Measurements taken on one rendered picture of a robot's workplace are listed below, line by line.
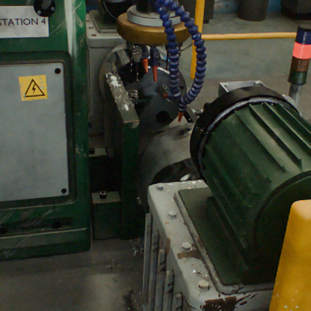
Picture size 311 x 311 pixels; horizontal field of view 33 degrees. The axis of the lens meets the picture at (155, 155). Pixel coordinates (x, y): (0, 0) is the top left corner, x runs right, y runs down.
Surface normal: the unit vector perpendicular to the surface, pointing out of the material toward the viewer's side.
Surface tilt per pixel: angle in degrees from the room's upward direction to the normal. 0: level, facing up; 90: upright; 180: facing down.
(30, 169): 90
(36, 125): 90
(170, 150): 32
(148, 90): 90
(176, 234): 0
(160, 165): 47
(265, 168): 41
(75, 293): 0
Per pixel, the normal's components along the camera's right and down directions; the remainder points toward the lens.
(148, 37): -0.13, 0.49
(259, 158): -0.60, -0.61
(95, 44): 0.23, 0.49
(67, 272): 0.04, -0.87
